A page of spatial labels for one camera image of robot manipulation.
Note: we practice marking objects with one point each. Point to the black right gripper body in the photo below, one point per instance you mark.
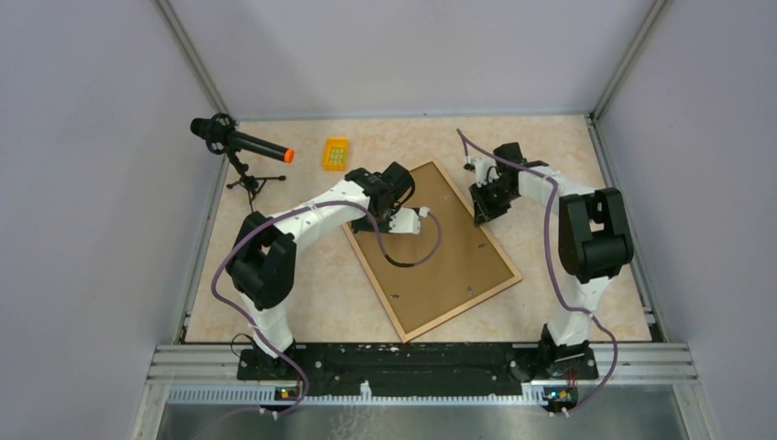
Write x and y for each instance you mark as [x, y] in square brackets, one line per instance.
[490, 199]

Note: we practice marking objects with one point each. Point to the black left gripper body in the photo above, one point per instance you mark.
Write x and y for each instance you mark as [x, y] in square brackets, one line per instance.
[364, 225]

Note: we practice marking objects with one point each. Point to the wooden picture frame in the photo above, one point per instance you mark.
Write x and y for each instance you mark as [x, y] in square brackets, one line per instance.
[450, 267]

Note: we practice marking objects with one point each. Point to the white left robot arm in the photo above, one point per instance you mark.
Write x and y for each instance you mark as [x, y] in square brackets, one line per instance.
[263, 268]

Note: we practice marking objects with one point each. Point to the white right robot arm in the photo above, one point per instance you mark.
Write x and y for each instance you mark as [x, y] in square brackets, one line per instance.
[586, 239]

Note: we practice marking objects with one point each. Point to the yellow plastic box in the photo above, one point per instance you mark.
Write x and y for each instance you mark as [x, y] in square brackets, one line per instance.
[335, 154]

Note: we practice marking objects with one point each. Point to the black mini tripod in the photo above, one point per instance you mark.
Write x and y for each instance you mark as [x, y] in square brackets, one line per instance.
[253, 185]

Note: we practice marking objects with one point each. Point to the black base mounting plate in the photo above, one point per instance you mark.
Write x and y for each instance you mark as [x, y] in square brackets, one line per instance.
[413, 370]

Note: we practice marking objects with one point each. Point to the black microphone orange tip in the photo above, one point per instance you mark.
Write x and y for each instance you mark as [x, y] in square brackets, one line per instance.
[221, 136]

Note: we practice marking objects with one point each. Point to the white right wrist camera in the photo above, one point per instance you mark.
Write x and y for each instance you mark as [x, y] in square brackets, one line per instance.
[485, 170]

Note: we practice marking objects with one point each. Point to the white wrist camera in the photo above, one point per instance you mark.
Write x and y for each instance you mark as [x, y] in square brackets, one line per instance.
[407, 220]
[485, 170]

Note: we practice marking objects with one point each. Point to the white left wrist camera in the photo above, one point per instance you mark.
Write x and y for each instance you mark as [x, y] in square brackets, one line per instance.
[407, 220]

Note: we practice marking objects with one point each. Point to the aluminium front rail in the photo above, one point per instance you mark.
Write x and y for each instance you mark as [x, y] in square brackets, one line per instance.
[644, 391]

